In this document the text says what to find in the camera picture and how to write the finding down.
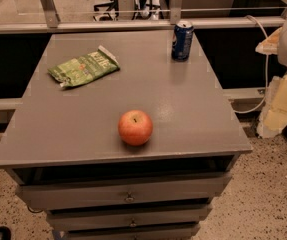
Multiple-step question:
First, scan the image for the metal railing frame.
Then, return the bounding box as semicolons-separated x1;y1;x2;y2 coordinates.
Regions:
0;0;287;34

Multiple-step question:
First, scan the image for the green jalapeno chip bag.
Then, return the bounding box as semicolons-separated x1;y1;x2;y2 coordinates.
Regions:
48;45;120;88

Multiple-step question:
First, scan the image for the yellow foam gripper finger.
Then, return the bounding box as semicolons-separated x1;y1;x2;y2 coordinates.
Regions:
257;72;287;138

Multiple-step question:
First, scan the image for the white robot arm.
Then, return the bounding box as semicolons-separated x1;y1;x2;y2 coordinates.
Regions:
255;19;287;138

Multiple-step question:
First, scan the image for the black shoe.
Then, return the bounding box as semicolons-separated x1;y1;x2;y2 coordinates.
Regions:
0;226;11;240

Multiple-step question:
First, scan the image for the red apple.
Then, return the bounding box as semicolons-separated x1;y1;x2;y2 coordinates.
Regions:
118;110;153;146

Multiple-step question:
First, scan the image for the grey drawer cabinet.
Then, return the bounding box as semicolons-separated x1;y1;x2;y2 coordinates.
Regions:
0;31;251;240

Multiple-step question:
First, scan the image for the blue Pepsi soda can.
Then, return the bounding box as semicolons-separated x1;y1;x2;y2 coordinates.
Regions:
171;20;194;61

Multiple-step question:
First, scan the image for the white cable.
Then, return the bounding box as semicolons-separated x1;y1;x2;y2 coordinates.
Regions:
233;14;271;115

